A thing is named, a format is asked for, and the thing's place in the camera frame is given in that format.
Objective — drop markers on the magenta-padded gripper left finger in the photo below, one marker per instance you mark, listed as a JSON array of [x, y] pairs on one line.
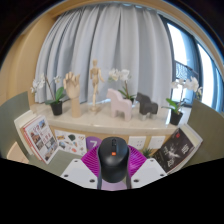
[[80, 171]]

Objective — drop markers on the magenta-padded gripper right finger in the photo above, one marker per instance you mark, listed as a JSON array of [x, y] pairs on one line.
[[148, 171]]

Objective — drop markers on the black computer mouse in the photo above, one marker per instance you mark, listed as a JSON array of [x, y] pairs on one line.
[[113, 161]]

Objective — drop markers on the white picture sheet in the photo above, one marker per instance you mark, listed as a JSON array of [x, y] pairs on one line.
[[70, 141]]

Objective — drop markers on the dark cover book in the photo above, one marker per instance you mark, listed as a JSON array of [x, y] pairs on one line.
[[175, 150]]

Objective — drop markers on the magazine with photo cover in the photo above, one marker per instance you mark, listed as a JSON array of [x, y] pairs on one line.
[[41, 138]]

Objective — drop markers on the white orchid in black pot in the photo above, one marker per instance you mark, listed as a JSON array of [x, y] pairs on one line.
[[56, 108], [175, 117], [120, 75]]

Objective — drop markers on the dark grey horse figure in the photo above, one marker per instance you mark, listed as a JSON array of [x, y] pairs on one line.
[[146, 106]]

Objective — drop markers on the pink horse figure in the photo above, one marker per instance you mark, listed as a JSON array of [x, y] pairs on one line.
[[120, 105]]

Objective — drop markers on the grey-green desk partition panel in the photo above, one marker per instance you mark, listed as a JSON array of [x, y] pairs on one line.
[[11, 116], [210, 133]]

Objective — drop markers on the white book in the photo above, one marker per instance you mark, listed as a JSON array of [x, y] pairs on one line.
[[20, 122]]

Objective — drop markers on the wooden hand model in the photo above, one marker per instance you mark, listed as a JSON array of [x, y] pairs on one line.
[[73, 90]]

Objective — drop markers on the wooden mannequin figure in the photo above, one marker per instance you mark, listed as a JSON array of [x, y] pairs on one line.
[[95, 78]]

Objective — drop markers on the window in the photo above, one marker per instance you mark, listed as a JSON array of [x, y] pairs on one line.
[[206, 66]]

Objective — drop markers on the grey curtain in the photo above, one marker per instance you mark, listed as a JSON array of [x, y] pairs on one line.
[[110, 36]]

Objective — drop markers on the white wall socket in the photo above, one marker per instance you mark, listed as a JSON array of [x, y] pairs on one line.
[[156, 142], [137, 142]]

